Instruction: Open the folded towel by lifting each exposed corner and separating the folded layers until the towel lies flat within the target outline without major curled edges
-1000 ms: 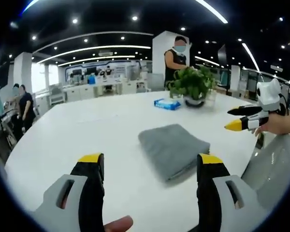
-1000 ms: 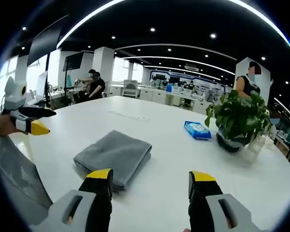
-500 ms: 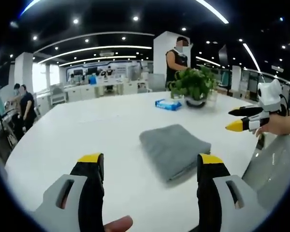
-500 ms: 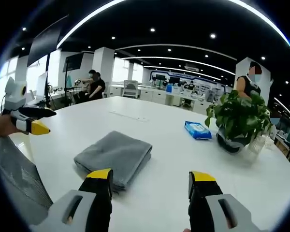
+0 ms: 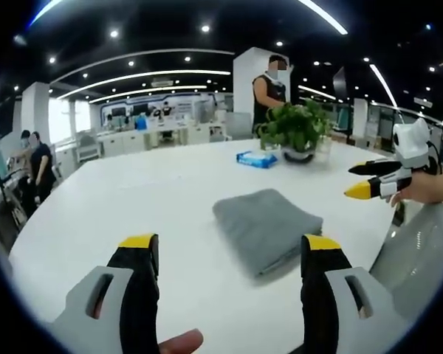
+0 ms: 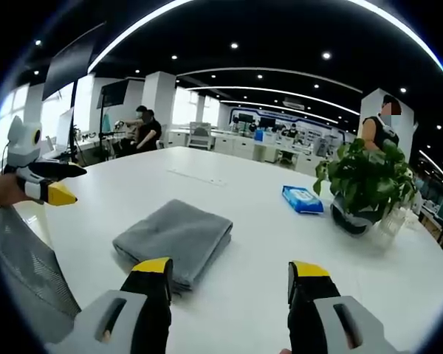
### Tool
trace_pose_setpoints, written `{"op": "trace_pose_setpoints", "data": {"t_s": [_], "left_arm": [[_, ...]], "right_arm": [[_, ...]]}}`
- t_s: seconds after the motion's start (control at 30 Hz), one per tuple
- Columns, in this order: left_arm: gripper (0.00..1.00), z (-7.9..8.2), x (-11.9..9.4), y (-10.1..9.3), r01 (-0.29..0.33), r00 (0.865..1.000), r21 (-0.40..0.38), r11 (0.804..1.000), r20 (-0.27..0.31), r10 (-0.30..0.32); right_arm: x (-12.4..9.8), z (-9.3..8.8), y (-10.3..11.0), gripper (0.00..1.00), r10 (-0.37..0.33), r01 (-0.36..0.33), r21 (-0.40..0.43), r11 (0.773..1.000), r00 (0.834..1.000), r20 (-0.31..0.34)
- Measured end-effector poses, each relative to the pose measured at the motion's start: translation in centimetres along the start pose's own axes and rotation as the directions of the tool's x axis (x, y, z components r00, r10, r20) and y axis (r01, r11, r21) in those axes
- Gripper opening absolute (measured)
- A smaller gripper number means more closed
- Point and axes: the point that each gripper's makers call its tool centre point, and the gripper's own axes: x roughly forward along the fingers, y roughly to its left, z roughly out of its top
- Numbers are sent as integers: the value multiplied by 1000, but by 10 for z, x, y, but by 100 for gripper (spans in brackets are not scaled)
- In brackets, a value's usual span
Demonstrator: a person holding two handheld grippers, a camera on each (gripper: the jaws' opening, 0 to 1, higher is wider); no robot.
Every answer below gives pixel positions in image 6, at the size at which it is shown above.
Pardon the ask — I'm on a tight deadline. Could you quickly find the grey towel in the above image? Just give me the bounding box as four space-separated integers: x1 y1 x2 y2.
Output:
112 198 234 293

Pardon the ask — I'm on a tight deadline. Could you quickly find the person's left hand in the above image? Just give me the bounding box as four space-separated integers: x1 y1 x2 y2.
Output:
0 172 42 208

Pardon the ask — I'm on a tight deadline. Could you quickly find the grey mesh office chair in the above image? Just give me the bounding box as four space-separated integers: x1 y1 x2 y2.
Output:
0 205 83 344

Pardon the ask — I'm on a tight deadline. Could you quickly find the black monitor on stand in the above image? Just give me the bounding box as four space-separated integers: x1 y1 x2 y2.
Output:
41 41 97 165

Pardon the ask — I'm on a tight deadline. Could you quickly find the dark round plant pot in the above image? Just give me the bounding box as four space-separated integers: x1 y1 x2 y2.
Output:
330 193 385 237

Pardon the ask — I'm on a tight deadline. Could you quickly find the clear glass vase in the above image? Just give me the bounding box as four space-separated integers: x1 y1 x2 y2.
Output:
374 206 409 243

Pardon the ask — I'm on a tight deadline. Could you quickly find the blue wet wipes packet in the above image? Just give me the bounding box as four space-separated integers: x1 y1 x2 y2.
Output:
281 184 325 215

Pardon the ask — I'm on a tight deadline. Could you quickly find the green potted plant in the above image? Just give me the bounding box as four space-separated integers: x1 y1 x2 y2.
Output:
312 138 419 222

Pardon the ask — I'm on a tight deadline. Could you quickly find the white office chair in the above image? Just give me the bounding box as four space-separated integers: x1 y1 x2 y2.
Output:
187 121 213 151

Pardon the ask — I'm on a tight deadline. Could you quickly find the black wall screen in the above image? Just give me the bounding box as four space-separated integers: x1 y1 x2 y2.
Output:
100 78 129 109

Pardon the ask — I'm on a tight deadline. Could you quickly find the white table cable cover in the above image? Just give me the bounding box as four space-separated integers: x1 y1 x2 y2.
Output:
167 168 227 187

